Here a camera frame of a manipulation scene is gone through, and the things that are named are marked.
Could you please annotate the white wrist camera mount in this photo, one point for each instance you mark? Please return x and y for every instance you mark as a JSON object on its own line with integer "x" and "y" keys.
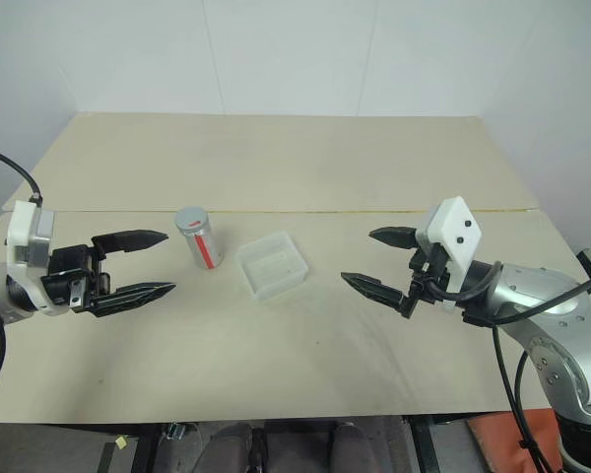
{"x": 455, "y": 231}
{"x": 22, "y": 222}

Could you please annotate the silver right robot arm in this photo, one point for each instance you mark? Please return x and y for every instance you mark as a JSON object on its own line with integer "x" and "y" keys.
{"x": 546, "y": 320}

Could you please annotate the silver can with red label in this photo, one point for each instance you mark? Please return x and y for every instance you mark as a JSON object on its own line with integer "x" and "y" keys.
{"x": 204, "y": 249}

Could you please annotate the clear plastic square container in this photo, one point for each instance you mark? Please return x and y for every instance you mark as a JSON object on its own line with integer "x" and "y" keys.
{"x": 272, "y": 266}

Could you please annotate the small metal clamp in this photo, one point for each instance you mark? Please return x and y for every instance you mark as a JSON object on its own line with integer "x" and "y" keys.
{"x": 175, "y": 432}

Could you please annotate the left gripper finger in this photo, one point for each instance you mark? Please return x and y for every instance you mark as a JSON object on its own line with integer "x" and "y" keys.
{"x": 133, "y": 296}
{"x": 130, "y": 240}

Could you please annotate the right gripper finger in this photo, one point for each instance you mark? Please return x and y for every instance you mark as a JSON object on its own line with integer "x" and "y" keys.
{"x": 374, "y": 290}
{"x": 396, "y": 237}

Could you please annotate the orange-red cloth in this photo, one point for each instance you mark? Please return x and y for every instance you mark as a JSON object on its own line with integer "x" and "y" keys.
{"x": 502, "y": 443}

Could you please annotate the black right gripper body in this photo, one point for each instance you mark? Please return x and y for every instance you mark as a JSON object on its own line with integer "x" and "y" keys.
{"x": 426, "y": 278}

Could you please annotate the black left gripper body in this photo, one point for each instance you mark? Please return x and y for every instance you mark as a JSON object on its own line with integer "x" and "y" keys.
{"x": 71, "y": 281}

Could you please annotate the small yellow tag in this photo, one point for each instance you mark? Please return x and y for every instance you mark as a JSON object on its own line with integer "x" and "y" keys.
{"x": 121, "y": 442}

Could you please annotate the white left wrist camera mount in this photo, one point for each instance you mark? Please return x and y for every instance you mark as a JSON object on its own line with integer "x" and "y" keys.
{"x": 22, "y": 222}

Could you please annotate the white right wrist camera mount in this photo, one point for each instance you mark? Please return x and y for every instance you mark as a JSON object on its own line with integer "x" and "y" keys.
{"x": 455, "y": 231}

